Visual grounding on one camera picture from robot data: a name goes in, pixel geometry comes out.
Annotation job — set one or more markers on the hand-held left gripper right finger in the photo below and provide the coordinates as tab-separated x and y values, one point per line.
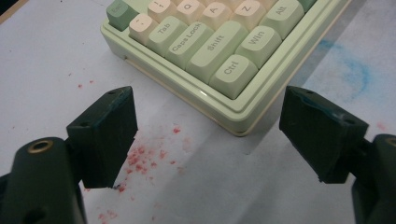
322	137

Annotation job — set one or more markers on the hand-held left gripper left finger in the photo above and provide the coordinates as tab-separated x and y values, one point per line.
104	140

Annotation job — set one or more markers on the green and cream keyboard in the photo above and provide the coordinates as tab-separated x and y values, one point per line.
214	53

